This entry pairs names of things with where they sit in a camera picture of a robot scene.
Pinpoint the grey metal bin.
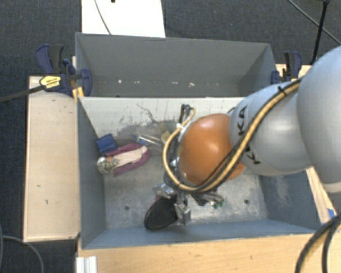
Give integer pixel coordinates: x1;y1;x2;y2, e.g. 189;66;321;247
74;32;325;250

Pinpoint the spotted pale ball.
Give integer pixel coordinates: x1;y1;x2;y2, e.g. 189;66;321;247
96;156;120;176

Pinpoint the purple and pink shoe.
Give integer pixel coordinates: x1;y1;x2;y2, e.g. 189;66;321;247
104;143;151;177

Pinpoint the pale wood flat board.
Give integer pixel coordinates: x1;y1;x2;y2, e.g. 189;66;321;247
22;75;82;243

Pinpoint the clear glass thing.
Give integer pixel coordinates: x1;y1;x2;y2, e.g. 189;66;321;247
131;133;165;154

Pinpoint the black oval flat thing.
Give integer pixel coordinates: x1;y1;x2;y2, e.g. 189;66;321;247
143;196;179;231

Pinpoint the blue box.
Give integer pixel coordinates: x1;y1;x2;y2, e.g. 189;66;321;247
95;133;118;154

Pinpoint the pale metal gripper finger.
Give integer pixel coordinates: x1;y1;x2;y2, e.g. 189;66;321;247
152;182;176;199
174;202;192;226

